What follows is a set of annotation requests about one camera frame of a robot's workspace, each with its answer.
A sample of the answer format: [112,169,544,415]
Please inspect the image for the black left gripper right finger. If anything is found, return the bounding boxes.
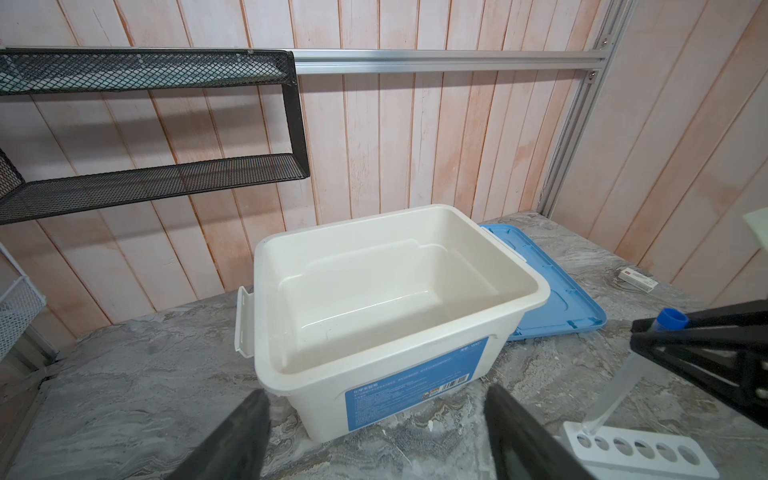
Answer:
[484,384,579,479]

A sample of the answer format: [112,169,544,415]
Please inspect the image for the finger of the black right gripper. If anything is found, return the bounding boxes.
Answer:
[631,299,768,335]
[630,331,767,428]

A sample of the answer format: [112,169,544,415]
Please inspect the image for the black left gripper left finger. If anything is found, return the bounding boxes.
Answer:
[166,390,271,479]

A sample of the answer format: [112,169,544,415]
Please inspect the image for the blue capped test tube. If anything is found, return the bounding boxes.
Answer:
[582,308,689,435]

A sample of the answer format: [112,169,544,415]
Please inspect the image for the white test tube rack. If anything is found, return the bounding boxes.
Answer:
[559,422,720,479]

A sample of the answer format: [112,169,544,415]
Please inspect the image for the blue plastic bin lid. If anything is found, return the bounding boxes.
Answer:
[483,224,607,342]

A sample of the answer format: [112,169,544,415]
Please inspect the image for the white plastic storage bin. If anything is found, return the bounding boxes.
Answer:
[234,204,550,443]

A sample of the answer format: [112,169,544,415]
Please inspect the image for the white wire wall rack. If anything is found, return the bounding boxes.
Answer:
[1,245,47,360]

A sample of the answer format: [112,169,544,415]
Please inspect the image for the aluminium horizontal wall rail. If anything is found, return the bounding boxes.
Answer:
[292,49,608,75]

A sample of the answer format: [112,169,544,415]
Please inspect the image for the black mesh wall shelf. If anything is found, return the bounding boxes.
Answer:
[1,47,310,225]

